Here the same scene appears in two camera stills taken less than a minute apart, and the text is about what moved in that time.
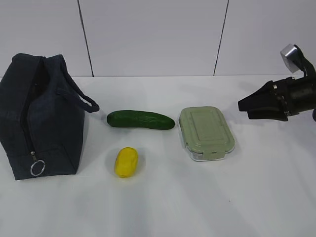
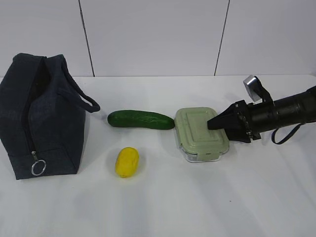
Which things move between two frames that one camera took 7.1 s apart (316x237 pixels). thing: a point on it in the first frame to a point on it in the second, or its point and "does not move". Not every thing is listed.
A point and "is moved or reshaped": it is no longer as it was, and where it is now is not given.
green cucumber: x=139 y=119 does not move
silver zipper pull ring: x=33 y=153 does not move
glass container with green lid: x=205 y=133 is moved or reshaped
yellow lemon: x=126 y=162 does not move
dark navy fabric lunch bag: x=42 y=116 does not move
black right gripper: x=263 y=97 to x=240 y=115
